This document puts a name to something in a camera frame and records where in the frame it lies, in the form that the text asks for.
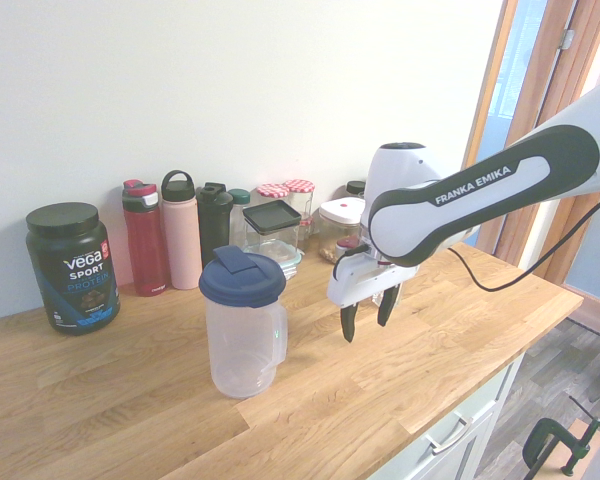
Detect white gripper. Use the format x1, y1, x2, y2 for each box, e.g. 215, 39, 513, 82
326, 243, 421, 345

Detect clear pitcher blue lid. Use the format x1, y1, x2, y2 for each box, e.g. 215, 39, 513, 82
198, 245, 290, 400

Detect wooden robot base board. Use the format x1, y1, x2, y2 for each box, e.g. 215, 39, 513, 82
562, 418, 599, 454

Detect red water bottle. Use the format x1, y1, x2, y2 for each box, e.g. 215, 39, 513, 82
121, 179, 172, 298

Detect glass food container teal clips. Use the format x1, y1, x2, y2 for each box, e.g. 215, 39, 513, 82
239, 238, 305, 280

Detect cereal container white lid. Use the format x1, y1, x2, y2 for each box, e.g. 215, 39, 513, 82
317, 196, 367, 265

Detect square clear container black lid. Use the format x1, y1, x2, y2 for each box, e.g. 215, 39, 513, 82
241, 200, 303, 262

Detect glass jar red gingham lid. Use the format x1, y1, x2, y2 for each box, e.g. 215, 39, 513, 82
255, 182, 293, 209
283, 177, 317, 241

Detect clear bottle green cap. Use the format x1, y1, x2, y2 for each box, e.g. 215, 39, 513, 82
227, 187, 252, 250

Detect pale kitchen cabinet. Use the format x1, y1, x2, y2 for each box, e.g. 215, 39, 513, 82
368, 348, 527, 480

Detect black shaker bottle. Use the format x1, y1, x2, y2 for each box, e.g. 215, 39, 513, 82
195, 181, 235, 266

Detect pink insulated bottle black cap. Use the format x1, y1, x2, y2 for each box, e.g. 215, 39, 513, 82
160, 169, 205, 292

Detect green metal clamp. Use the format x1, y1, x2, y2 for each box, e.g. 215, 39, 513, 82
521, 395, 600, 480

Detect black Vega protein tub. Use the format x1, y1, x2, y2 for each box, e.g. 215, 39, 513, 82
24, 201, 122, 338

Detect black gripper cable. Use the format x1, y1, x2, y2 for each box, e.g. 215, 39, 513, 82
331, 189, 600, 293

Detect silver drawer handle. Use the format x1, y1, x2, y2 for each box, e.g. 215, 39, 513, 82
424, 413, 474, 456
489, 366, 514, 402

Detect wooden door frame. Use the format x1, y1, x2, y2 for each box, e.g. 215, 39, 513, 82
460, 0, 600, 347

